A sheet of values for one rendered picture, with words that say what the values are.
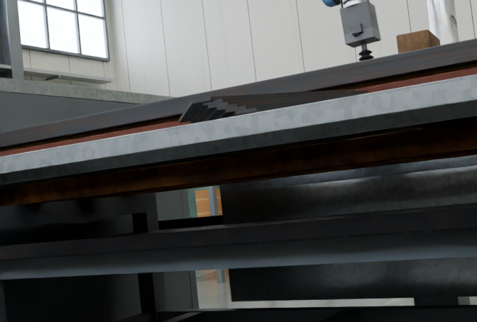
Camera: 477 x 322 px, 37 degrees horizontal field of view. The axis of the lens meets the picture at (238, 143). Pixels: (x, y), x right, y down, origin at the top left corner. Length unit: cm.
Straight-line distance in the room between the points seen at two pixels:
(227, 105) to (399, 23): 1132
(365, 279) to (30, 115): 111
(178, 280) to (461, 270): 112
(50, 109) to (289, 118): 141
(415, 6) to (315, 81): 1102
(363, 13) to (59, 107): 99
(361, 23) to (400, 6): 1036
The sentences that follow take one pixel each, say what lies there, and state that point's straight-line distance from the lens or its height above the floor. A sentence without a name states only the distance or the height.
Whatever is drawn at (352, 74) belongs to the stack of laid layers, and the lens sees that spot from 129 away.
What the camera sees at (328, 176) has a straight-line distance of 215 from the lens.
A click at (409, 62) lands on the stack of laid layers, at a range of 125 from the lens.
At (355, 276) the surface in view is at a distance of 215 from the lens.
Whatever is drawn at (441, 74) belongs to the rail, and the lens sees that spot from 124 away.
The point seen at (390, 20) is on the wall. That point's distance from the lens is 1240.
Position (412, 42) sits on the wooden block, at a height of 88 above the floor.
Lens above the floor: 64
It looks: 4 degrees up
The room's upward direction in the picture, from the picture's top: 6 degrees counter-clockwise
